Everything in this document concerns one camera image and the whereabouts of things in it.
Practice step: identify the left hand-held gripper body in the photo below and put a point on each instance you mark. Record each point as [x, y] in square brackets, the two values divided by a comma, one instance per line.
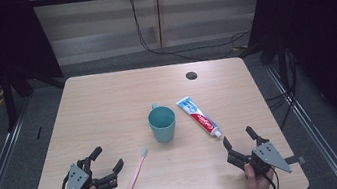
[75, 182]

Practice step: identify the toothpaste tube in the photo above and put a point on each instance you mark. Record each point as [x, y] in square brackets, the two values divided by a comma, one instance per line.
[198, 117]

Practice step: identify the grey tape strip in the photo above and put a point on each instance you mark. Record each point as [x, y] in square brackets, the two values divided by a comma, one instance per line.
[296, 159]

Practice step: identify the black metal stand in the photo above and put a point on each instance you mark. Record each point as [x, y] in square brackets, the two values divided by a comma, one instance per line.
[8, 98]

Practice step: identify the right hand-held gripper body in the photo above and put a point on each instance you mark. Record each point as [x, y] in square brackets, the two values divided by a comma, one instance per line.
[268, 157]

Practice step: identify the pink toothbrush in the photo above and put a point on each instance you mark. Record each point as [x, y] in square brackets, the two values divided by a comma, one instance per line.
[135, 177]

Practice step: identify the person's right hand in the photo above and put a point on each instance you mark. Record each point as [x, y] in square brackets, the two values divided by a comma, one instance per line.
[256, 186]

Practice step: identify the teal plastic cup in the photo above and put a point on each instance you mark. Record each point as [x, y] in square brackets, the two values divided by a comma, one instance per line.
[162, 125]

